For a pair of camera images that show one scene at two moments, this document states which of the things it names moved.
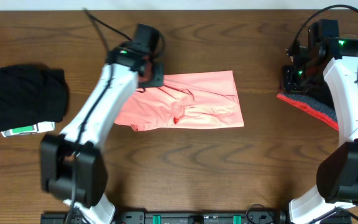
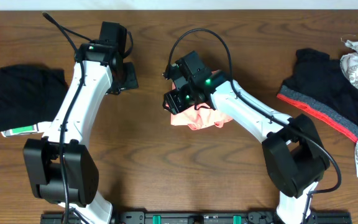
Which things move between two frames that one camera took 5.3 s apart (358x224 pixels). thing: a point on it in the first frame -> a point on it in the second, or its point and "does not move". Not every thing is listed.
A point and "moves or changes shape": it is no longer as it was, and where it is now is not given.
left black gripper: [157, 79] -> [131, 81]
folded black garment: [25, 95] does not move
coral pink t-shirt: [184, 100] moves or changes shape
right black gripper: [288, 85] -> [175, 105]
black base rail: [186, 218] does not move
